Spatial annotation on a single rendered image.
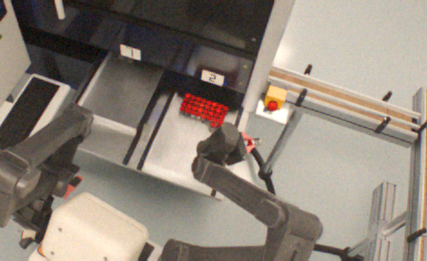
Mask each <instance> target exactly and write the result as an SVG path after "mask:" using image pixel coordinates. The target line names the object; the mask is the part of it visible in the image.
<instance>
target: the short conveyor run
mask: <svg viewBox="0 0 427 261"><path fill-rule="evenodd" d="M312 67H313V66H312V65H311V64H308V65H307V68H306V70H305V72H304V74H302V73H299V72H293V71H290V69H287V68H284V67H281V66H277V65H274V64H273V65H272V67H271V70H270V73H269V75H268V78H267V81H271V82H276V83H279V84H282V85H285V86H288V89H287V92H286V99H285V102H288V103H290V106H289V109H292V110H295V111H301V112H303V113H306V114H309V115H312V116H316V117H318V119H320V120H323V121H328V122H332V123H334V124H337V125H339V126H342V127H345V128H348V129H351V130H353V131H358V132H361V133H363V134H365V133H366V134H369V135H371V136H374V137H376V138H379V139H382V140H386V141H389V142H391V143H394V144H397V145H399V146H402V147H404V148H406V149H408V148H409V147H410V146H411V145H413V143H414V142H415V141H416V140H417V139H418V134H417V131H418V130H419V129H420V126H419V125H418V118H419V117H420V113H418V112H415V111H410V110H408V109H405V108H403V107H400V106H397V105H394V104H392V103H389V102H387V101H388V100H389V99H390V98H391V96H392V95H393V93H392V92H391V91H388V92H387V94H385V95H384V97H383V98H382V99H381V100H379V99H376V98H373V97H371V96H368V95H364V94H361V93H360V92H354V91H351V90H348V89H346V88H343V87H339V86H336V85H334V84H331V83H328V82H326V81H322V80H319V79H316V78H313V77H311V76H309V75H310V74H309V73H310V72H311V69H312Z"/></svg>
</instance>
